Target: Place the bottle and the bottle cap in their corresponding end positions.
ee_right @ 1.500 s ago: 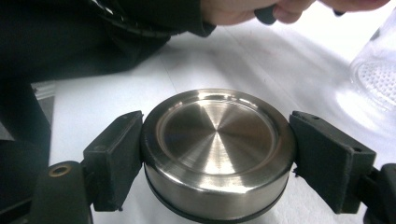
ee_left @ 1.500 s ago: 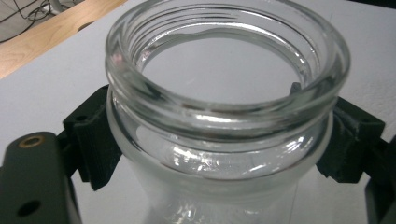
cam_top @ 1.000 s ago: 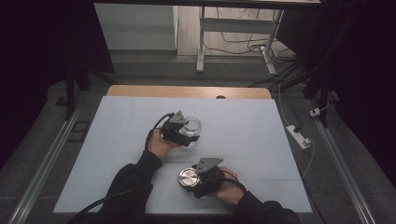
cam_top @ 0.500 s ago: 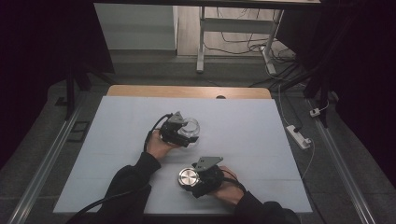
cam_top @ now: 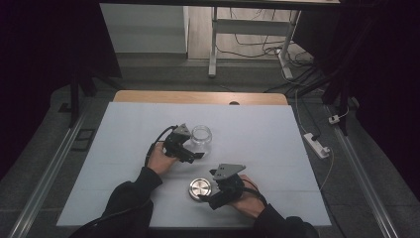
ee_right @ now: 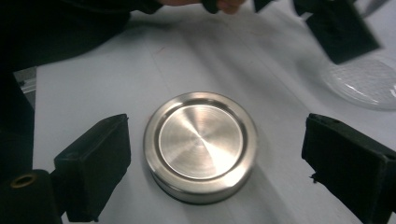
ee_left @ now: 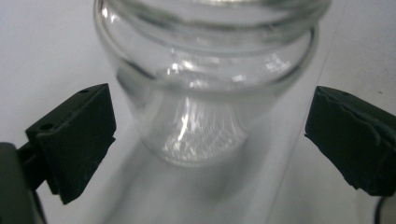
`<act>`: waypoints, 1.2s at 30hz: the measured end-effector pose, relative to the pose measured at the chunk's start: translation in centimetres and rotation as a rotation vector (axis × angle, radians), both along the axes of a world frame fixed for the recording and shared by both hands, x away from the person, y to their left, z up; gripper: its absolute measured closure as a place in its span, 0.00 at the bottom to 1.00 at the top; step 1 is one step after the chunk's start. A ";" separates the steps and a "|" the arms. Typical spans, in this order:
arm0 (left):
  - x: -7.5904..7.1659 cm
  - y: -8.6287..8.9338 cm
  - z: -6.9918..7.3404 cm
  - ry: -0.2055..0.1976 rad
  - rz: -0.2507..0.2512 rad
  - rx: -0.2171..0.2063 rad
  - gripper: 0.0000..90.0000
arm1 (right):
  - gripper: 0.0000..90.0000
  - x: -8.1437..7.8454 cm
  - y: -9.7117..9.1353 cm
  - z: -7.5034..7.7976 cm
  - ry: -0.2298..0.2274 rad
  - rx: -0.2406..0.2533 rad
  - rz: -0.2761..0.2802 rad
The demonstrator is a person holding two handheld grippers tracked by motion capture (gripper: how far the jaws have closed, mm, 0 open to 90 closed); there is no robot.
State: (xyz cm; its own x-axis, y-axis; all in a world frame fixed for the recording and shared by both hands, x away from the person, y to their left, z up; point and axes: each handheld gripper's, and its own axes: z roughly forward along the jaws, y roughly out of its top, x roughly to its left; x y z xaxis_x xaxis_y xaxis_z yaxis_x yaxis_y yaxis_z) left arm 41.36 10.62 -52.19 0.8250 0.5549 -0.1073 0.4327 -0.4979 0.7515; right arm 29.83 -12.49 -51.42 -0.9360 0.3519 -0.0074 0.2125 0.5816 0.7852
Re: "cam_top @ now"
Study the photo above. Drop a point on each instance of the round silver metal lid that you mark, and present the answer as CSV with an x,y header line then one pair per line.
x,y
200,189

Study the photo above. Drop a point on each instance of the white table mat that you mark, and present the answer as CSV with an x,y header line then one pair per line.
x,y
264,139

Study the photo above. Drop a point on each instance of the white desk frame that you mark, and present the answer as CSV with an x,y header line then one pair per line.
x,y
251,27

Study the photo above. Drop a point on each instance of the dark curtain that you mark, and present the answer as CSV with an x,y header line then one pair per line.
x,y
43,66
386,82

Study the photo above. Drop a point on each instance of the black metal stand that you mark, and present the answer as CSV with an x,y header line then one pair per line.
x,y
340,95
75,95

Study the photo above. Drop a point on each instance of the white power strip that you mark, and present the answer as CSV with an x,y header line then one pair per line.
x,y
316,145

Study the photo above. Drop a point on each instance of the wooden table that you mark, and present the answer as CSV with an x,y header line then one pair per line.
x,y
185,97

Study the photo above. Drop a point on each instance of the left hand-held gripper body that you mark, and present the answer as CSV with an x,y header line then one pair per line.
x,y
176,145

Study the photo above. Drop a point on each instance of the small white adapter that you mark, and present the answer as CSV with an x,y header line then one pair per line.
x,y
334,119

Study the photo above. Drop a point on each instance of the aluminium floor rail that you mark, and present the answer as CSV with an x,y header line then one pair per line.
x,y
49,175
363,178

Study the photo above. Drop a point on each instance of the person's right hand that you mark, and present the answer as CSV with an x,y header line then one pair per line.
x,y
249,201

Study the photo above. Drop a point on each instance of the clear glass jar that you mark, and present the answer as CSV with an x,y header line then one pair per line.
x,y
201,136

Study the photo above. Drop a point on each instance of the person's left hand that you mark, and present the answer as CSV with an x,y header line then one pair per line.
x,y
160,162

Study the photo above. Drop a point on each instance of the black floor plate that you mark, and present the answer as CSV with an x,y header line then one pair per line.
x,y
84,139

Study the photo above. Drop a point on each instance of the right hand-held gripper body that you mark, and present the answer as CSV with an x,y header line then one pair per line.
x,y
229,188

